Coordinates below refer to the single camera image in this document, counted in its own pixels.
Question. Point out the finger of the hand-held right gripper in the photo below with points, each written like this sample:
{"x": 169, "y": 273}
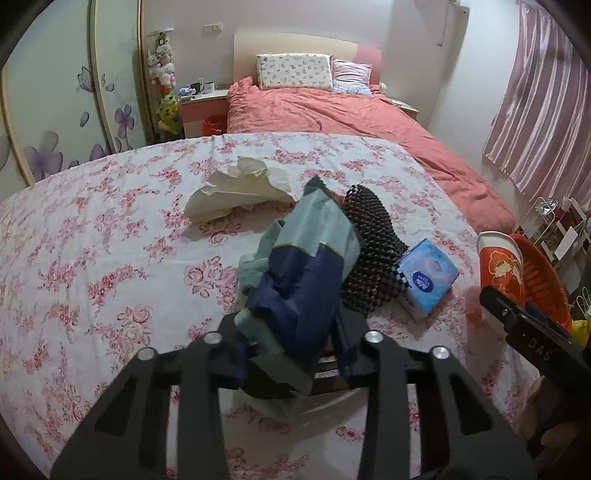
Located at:
{"x": 531, "y": 330}

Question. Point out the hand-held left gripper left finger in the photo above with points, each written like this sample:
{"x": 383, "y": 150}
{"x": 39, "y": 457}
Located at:
{"x": 229, "y": 357}

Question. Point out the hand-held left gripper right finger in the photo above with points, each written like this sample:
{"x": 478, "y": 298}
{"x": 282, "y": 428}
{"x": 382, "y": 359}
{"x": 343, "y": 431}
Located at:
{"x": 351, "y": 357}

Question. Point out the orange plastic basket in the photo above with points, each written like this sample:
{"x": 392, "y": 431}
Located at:
{"x": 542, "y": 277}

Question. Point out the blue and teal garment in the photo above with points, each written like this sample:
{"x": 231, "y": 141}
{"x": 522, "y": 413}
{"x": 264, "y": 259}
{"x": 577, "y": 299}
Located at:
{"x": 300, "y": 295}

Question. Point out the black mesh mat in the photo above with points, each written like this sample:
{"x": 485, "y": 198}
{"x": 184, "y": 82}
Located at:
{"x": 375, "y": 258}

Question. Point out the blue tissue pack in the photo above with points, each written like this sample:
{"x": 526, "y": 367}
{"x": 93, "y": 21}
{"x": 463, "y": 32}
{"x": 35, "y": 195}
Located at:
{"x": 427, "y": 277}

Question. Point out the person's right hand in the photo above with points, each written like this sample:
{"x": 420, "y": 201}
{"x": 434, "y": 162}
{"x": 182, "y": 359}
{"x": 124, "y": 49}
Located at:
{"x": 554, "y": 410}

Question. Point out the yellow plastic bag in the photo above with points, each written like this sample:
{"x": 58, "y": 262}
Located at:
{"x": 581, "y": 331}

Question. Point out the red cartoon bin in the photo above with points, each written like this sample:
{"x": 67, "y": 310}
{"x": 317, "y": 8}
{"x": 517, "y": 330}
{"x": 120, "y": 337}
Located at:
{"x": 501, "y": 267}

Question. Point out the pink floral bedsheet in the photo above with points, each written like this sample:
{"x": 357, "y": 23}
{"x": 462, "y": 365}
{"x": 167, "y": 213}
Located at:
{"x": 115, "y": 258}

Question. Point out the cream crumpled cloth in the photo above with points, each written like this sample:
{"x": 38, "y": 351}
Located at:
{"x": 240, "y": 189}

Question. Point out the pink striped curtain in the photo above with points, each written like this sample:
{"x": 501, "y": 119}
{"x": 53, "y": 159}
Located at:
{"x": 540, "y": 106}

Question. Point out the orange bag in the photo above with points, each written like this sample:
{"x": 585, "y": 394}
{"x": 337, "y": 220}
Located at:
{"x": 214, "y": 126}

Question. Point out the red duvet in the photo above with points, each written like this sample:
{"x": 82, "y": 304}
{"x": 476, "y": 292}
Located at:
{"x": 351, "y": 120}

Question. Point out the cream nightstand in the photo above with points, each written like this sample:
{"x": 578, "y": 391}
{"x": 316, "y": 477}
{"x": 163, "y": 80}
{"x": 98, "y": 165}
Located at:
{"x": 408, "y": 110}

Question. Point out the pink nightstand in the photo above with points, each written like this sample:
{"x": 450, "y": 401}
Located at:
{"x": 203, "y": 106}

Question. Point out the dark mug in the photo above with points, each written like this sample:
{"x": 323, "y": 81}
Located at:
{"x": 196, "y": 88}

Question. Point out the white mug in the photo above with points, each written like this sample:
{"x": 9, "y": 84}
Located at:
{"x": 208, "y": 86}

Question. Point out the pink striped pillow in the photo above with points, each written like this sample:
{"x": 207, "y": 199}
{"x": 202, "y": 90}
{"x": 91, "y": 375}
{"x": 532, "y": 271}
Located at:
{"x": 352, "y": 76}

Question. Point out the clear tube of plush toys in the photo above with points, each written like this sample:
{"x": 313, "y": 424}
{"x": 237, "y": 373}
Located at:
{"x": 164, "y": 78}

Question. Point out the floral pillow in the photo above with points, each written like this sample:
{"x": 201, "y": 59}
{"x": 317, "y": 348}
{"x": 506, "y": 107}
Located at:
{"x": 293, "y": 71}

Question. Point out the wardrobe with purple flowers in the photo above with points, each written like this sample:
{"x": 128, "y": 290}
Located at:
{"x": 60, "y": 101}

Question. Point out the cream and pink headboard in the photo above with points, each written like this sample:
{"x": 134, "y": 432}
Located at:
{"x": 295, "y": 44}

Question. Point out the white wall socket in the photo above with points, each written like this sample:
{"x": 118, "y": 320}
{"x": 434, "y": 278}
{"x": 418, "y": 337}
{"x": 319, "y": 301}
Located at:
{"x": 212, "y": 27}

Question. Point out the white wall air conditioner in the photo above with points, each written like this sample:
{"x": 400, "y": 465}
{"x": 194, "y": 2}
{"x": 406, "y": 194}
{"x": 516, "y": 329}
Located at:
{"x": 438, "y": 7}

